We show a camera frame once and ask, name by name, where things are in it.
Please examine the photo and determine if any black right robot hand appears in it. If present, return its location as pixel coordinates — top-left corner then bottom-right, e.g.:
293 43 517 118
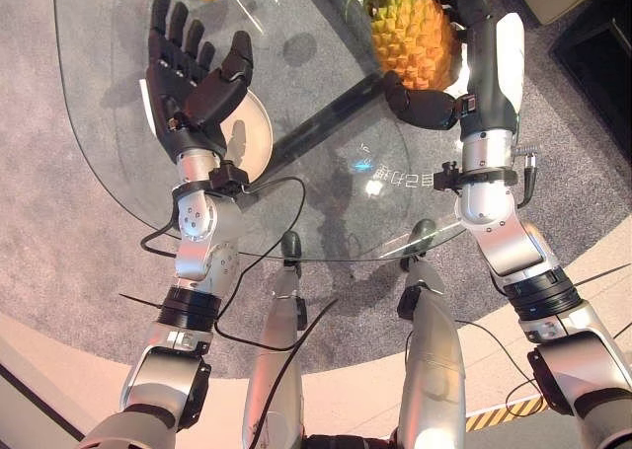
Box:
382 0 527 137

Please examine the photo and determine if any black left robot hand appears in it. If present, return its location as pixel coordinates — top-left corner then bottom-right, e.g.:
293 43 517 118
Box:
145 0 256 163

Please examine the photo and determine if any yellow pineapple with green crown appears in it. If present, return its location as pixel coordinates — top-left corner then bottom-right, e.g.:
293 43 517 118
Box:
343 0 464 94

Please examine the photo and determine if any white round plate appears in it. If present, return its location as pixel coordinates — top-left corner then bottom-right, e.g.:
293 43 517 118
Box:
139 80 275 183

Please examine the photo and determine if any black cabinet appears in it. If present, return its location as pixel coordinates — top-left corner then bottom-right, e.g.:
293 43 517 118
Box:
547 18 632 150

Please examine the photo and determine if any black table support bar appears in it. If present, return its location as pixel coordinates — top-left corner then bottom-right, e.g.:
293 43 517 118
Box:
270 72 392 163

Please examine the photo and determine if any dark right robot foot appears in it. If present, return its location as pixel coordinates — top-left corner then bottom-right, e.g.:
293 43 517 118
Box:
399 218 438 272

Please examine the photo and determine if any dark robot foot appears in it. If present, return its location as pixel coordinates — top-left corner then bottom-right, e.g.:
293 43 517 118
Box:
279 230 304 268
399 218 438 272

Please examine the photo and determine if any dark left robot foot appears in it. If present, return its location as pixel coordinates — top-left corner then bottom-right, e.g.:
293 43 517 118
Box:
279 230 304 268

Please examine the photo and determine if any silver right robot leg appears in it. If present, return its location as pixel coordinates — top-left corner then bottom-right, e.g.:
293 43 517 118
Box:
394 260 468 449

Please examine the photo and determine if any silver robot leg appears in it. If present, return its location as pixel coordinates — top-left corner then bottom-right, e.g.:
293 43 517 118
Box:
240 264 310 449
394 260 468 449

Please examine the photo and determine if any silver left robot leg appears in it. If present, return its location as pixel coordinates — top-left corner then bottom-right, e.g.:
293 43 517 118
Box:
240 264 310 449

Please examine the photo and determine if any yellow black hazard tape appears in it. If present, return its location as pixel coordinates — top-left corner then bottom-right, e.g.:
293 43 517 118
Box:
463 396 550 433

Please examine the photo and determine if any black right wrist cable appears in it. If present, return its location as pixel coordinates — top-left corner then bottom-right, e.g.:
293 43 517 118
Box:
512 142 543 209

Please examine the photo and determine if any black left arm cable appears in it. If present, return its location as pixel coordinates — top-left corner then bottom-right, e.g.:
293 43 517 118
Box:
139 174 342 449

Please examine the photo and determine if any thin black floor cable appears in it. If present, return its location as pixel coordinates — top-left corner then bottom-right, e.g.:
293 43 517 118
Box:
403 319 547 407

